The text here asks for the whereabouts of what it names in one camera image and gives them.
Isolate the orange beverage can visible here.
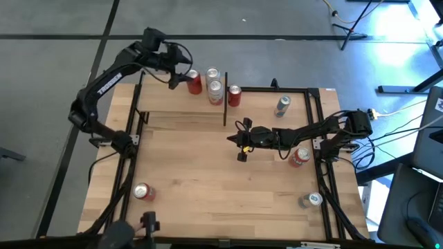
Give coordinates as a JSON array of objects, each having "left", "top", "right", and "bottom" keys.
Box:
[{"left": 288, "top": 147, "right": 311, "bottom": 169}]

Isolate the black handheld device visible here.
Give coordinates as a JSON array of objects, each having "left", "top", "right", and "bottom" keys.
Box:
[{"left": 140, "top": 211, "right": 161, "bottom": 245}]

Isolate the silver and blue beverage can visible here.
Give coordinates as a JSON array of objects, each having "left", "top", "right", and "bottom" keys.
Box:
[{"left": 298, "top": 191, "right": 324, "bottom": 210}]

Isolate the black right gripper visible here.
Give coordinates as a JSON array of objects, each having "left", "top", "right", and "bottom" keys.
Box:
[{"left": 227, "top": 118, "right": 278, "bottom": 162}]

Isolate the dark furniture foot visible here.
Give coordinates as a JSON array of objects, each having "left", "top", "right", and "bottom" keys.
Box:
[{"left": 0, "top": 146, "right": 27, "bottom": 162}]

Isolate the black desk foot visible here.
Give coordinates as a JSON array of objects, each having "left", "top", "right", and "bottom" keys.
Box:
[{"left": 377, "top": 68, "right": 443, "bottom": 95}]

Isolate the black cable bundle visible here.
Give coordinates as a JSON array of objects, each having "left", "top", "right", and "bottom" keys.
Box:
[{"left": 349, "top": 138, "right": 378, "bottom": 171}]

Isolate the yellow floor cable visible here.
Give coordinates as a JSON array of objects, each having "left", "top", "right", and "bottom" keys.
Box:
[{"left": 322, "top": 0, "right": 385, "bottom": 25}]

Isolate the white cable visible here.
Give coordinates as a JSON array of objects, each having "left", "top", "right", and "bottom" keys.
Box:
[{"left": 377, "top": 99, "right": 428, "bottom": 118}]

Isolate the grey laptop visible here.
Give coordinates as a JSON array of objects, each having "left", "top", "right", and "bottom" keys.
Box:
[{"left": 412, "top": 86, "right": 443, "bottom": 181}]

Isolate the black computer mouse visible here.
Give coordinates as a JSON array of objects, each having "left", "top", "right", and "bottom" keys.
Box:
[{"left": 405, "top": 216, "right": 441, "bottom": 249}]

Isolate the silver metal bracket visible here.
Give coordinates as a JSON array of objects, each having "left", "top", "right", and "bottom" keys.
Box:
[{"left": 300, "top": 241, "right": 342, "bottom": 249}]

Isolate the white and red beverage can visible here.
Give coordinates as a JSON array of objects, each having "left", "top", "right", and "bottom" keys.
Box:
[{"left": 207, "top": 79, "right": 224, "bottom": 107}]

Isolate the black upright divider post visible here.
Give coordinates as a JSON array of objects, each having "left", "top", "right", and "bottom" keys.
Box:
[{"left": 223, "top": 71, "right": 228, "bottom": 127}]

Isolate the black slanted table leg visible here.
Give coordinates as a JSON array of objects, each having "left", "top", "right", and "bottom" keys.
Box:
[{"left": 355, "top": 151, "right": 415, "bottom": 186}]

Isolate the grey side desk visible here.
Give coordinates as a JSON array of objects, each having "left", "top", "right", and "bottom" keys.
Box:
[{"left": 377, "top": 163, "right": 443, "bottom": 249}]

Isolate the black aluminium table frame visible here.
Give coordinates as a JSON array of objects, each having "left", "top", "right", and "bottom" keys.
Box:
[{"left": 82, "top": 71, "right": 370, "bottom": 243}]

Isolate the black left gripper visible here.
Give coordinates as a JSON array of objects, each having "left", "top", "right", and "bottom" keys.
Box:
[{"left": 157, "top": 44, "right": 193, "bottom": 90}]

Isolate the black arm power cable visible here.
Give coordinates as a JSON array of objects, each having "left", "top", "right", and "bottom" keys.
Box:
[{"left": 87, "top": 151, "right": 120, "bottom": 186}]

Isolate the grey cable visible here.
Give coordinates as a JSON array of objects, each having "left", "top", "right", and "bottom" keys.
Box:
[{"left": 375, "top": 113, "right": 443, "bottom": 142}]

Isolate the teal slim beverage can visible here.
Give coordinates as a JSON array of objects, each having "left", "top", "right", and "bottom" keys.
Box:
[{"left": 274, "top": 95, "right": 292, "bottom": 118}]

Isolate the black tripod stand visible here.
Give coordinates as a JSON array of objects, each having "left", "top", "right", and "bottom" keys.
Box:
[{"left": 331, "top": 0, "right": 386, "bottom": 51}]

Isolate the black horizontal beam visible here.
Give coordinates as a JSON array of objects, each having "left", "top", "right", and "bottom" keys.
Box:
[{"left": 0, "top": 234, "right": 426, "bottom": 249}]

